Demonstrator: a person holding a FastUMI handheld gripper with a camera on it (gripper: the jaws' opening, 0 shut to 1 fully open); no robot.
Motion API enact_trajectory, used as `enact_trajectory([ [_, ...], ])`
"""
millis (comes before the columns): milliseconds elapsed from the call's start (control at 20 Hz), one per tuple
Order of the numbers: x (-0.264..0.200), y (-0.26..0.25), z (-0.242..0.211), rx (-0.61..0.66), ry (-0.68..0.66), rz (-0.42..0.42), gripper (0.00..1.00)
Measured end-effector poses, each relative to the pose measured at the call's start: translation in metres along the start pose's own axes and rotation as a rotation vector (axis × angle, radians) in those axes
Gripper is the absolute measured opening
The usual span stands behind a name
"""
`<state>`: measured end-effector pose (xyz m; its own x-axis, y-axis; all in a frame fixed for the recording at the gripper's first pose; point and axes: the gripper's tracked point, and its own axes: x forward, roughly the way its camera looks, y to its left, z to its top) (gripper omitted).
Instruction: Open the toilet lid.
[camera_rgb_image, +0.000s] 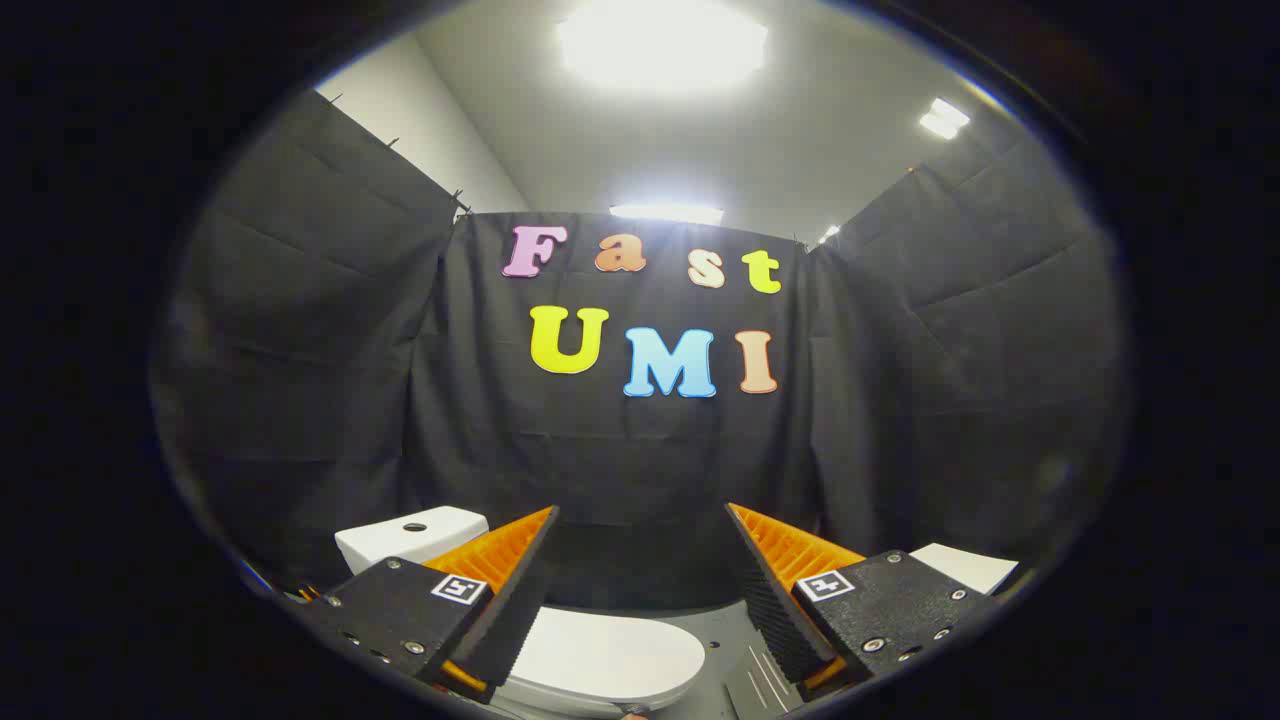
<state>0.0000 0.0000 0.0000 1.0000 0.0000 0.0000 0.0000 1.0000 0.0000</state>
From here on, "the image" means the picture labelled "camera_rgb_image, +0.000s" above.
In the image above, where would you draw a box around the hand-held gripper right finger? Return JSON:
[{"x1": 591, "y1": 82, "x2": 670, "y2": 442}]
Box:
[{"x1": 725, "y1": 502, "x2": 1003, "y2": 703}]

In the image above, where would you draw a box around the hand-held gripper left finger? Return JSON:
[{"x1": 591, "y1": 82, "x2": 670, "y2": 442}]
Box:
[{"x1": 298, "y1": 505, "x2": 561, "y2": 706}]

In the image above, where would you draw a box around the grey drawer cabinet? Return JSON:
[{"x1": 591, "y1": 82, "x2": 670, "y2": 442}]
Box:
[{"x1": 725, "y1": 543, "x2": 1020, "y2": 717}]

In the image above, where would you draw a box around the long ceiling light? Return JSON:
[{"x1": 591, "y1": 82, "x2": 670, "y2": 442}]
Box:
[{"x1": 609, "y1": 204, "x2": 725, "y2": 226}]

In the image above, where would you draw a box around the square ceiling light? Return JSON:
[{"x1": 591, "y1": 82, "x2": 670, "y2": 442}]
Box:
[{"x1": 918, "y1": 97, "x2": 971, "y2": 141}]

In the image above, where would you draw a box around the black backdrop cloth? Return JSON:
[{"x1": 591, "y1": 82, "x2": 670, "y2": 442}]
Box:
[{"x1": 150, "y1": 88, "x2": 1126, "y2": 611}]

